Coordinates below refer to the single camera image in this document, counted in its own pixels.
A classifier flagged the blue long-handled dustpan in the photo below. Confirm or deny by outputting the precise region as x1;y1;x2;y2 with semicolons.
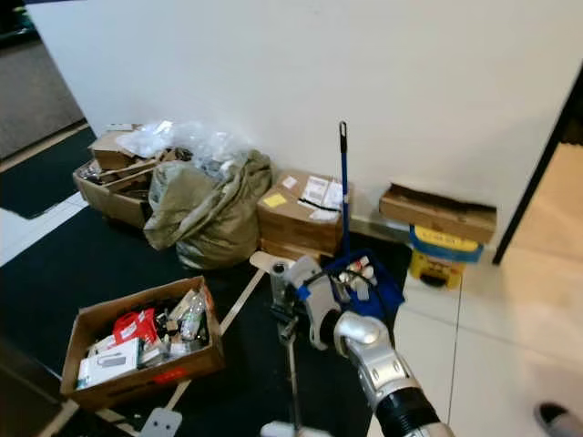
322;121;406;321

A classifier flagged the long silver mat seam strip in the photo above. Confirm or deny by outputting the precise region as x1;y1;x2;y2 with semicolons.
162;267;271;412

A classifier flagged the white slipper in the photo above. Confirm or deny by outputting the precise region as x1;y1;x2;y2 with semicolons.
249;250;283;274

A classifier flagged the red and white wrapper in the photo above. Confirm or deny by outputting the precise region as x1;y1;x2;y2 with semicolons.
339;258;365;279

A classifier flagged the sealed cardboard box with labels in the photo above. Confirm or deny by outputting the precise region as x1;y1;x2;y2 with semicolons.
255;168;349;263

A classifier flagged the clear plastic bottle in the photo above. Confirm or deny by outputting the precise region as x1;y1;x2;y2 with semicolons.
180;291;207;342

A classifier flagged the green woven sack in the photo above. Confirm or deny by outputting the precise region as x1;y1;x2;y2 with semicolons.
143;150;274;271

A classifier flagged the white shipping label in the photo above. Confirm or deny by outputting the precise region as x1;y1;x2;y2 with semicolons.
299;175;345;222

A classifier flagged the red packet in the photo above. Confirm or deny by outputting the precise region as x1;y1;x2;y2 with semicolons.
114;310;158;345

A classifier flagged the open cardboard box with goods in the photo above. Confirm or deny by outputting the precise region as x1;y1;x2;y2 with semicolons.
59;276;226;412

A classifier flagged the yellow container with blue label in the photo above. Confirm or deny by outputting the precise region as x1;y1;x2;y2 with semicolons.
407;225;484;290

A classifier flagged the flat torn cardboard box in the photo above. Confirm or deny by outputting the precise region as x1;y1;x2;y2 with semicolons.
379;183;498;245

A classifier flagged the white product box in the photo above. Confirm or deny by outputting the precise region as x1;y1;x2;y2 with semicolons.
75;339;142;391

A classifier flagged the clear plastic bag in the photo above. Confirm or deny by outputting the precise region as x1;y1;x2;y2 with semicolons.
117;120;251;178

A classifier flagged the cardboard box with brown scraps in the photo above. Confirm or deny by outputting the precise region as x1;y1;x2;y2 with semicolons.
73;127;192;230

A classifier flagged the short silver mat seam strip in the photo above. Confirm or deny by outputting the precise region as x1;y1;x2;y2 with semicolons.
41;399;76;437

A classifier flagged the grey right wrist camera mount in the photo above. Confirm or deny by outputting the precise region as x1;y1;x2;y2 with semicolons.
282;253;338;351

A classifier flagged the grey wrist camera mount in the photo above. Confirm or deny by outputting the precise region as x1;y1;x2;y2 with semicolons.
282;253;338;351
139;407;185;437

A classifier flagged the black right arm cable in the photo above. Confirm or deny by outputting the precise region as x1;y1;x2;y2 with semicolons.
314;264;388;315

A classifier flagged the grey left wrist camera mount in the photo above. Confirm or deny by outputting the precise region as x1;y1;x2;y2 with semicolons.
139;407;185;437

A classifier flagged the black door frame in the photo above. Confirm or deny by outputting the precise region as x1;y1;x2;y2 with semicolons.
492;55;583;267

